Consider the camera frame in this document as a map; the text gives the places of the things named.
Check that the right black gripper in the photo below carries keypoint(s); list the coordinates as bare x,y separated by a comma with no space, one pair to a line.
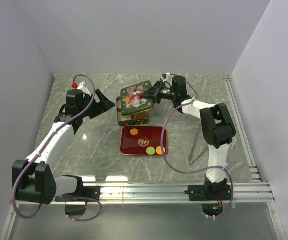
154,94

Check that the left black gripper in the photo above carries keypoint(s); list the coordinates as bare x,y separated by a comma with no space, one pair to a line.
103,105

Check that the gold tin lid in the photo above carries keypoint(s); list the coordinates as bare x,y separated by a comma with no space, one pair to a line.
132,102

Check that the green cookie tin box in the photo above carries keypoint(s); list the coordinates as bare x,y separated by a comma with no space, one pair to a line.
140,118

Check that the brown round cookie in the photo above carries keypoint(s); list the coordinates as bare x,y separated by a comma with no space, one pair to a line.
134,132

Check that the metal tweezers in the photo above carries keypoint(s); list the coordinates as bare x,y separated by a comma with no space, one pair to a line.
199,147

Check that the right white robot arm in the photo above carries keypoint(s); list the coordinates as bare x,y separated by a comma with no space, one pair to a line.
216,123

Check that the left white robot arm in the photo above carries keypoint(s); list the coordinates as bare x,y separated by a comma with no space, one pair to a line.
32,178

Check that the red rectangular tray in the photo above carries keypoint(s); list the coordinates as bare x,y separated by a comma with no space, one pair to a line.
129,144

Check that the dark patterned cookie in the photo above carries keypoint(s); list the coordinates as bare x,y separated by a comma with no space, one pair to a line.
143,142

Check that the orange waffle round cookie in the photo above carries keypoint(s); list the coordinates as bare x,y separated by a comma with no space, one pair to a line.
160,150

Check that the lower green round cookie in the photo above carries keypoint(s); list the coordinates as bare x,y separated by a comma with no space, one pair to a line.
150,151

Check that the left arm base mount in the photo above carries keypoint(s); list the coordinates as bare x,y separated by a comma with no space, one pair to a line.
90,192

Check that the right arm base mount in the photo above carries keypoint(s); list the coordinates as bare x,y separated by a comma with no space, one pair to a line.
201,193

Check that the aluminium mounting rail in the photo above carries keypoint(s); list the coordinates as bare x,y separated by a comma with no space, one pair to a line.
175,193

